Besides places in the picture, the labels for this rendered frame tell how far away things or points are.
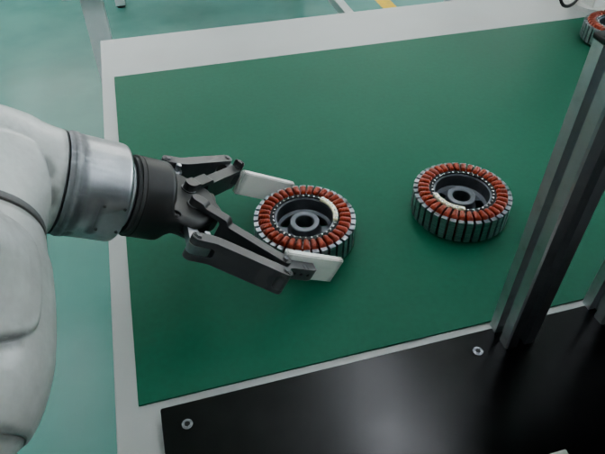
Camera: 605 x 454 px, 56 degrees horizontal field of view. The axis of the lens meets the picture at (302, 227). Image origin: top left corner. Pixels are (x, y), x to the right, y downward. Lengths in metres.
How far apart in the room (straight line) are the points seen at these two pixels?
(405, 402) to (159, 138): 0.51
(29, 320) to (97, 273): 1.37
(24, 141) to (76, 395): 1.08
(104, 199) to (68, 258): 1.32
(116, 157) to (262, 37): 0.64
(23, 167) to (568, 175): 0.38
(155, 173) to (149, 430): 0.22
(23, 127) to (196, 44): 0.64
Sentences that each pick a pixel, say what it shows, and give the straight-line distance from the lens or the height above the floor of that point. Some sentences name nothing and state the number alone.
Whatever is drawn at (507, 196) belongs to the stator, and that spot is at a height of 0.79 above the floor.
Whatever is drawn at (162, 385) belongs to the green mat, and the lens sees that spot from 0.54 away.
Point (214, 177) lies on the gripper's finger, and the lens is 0.61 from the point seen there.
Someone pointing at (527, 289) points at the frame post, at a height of 0.85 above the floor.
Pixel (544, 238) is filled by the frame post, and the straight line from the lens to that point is 0.46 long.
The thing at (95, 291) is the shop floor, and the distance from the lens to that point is 1.68.
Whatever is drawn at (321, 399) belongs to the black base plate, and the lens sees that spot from 0.50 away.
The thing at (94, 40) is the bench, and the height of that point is 0.58.
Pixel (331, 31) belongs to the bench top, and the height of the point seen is 0.75.
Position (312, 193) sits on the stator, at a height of 0.79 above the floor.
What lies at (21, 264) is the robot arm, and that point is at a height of 0.96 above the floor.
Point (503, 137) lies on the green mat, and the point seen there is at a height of 0.75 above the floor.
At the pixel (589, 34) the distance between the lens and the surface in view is 1.16.
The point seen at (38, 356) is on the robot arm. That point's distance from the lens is 0.37.
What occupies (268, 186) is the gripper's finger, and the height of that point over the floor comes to 0.78.
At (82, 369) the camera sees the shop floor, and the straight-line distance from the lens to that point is 1.53.
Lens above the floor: 1.20
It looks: 43 degrees down
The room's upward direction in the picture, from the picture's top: straight up
